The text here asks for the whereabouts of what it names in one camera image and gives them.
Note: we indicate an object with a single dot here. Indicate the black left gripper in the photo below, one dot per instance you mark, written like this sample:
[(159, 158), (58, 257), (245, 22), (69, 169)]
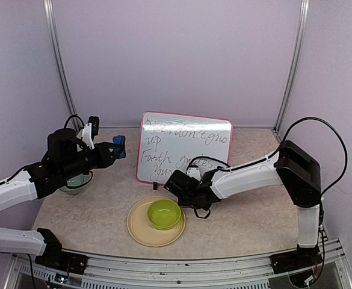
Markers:
[(106, 158)]

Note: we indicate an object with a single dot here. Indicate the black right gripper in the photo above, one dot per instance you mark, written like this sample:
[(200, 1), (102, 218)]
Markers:
[(182, 201)]

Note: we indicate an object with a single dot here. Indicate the blue whiteboard eraser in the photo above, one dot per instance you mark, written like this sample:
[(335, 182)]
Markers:
[(119, 149)]

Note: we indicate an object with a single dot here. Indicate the pink framed whiteboard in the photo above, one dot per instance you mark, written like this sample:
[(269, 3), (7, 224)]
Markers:
[(170, 141)]

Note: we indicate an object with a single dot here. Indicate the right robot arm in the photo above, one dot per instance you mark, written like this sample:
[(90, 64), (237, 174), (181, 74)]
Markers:
[(289, 166)]

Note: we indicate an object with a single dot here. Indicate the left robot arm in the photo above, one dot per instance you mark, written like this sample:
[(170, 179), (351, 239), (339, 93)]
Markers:
[(27, 185)]

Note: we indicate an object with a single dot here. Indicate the green plastic bowl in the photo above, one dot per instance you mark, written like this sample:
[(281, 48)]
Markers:
[(164, 214)]

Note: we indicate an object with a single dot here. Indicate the clear glass bowl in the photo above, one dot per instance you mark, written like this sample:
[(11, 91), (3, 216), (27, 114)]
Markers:
[(76, 184)]

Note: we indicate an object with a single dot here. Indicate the beige round plate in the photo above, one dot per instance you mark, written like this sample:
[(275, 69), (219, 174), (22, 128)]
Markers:
[(144, 233)]

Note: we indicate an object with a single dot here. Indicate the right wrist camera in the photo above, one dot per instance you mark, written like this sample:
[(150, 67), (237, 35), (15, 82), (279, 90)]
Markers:
[(194, 172)]

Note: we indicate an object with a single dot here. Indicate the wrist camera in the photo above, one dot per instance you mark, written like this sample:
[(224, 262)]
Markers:
[(90, 130), (194, 172)]

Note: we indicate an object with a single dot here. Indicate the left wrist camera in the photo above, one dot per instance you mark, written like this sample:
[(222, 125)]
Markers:
[(90, 130)]

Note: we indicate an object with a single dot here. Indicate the aluminium front rail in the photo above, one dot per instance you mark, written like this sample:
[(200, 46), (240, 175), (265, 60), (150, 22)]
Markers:
[(254, 271)]

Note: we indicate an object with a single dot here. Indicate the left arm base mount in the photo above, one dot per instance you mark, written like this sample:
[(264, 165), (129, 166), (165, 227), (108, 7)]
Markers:
[(64, 261)]

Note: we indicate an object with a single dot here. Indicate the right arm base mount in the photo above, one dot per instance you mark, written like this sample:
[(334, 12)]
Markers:
[(294, 260)]

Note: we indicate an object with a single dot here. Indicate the left aluminium corner post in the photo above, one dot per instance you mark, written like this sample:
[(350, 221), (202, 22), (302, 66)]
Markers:
[(58, 58)]

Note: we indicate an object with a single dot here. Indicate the aluminium corner post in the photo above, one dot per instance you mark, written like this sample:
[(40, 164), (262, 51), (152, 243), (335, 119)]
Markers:
[(299, 39), (58, 58)]

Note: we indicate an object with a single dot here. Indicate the right aluminium corner post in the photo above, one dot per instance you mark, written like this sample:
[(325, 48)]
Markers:
[(299, 39)]

